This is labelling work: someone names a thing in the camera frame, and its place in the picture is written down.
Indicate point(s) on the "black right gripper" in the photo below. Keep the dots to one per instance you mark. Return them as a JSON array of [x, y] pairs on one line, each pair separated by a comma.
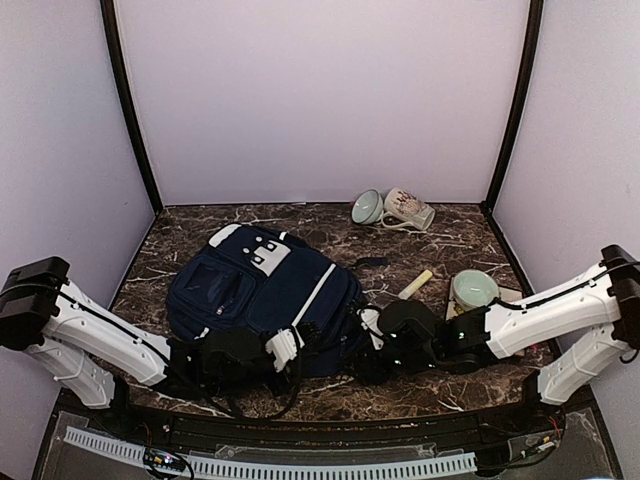
[[368, 371]]

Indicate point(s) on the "navy blue student backpack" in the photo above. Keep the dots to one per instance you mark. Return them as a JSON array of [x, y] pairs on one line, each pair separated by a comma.
[[266, 281]]

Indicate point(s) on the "pale yellow highlighter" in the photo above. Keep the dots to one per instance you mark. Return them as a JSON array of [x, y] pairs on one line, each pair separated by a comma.
[[415, 285]]

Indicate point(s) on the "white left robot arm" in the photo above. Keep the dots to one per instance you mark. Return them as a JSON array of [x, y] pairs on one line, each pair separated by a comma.
[[45, 315]]

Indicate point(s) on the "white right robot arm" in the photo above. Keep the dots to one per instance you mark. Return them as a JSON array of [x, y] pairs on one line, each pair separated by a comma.
[[602, 302]]

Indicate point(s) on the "upright celadon bowl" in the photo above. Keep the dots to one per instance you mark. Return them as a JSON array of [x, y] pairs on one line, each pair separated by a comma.
[[473, 289]]

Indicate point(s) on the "tipped celadon bowl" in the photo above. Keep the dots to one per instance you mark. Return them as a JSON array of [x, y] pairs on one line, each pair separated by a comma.
[[368, 208]]

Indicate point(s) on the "white floral mug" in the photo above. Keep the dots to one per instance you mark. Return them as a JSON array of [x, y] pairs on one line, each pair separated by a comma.
[[404, 210]]

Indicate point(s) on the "small green circuit board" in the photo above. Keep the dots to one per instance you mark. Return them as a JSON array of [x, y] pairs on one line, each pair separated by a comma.
[[160, 461]]

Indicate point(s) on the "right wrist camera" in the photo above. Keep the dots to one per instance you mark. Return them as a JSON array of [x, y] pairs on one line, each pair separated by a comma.
[[369, 321]]

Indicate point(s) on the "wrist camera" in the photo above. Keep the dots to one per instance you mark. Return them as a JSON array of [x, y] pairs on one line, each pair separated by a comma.
[[285, 346], [369, 321]]

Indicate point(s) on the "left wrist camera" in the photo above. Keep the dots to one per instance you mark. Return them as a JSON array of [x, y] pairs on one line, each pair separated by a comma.
[[285, 346]]

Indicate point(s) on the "grey slotted cable duct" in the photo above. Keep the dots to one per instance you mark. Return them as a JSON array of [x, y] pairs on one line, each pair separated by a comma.
[[269, 466]]

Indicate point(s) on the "black front rail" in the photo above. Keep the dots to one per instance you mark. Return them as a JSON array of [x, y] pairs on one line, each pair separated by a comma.
[[482, 428]]

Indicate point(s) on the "right black frame post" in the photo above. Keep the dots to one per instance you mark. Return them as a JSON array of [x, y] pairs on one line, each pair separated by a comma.
[[525, 70]]

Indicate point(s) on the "black frame post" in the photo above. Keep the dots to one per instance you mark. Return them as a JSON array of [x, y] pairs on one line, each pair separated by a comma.
[[525, 70], [128, 109]]

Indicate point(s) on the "left black frame post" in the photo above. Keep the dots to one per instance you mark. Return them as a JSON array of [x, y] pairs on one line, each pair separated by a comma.
[[128, 109]]

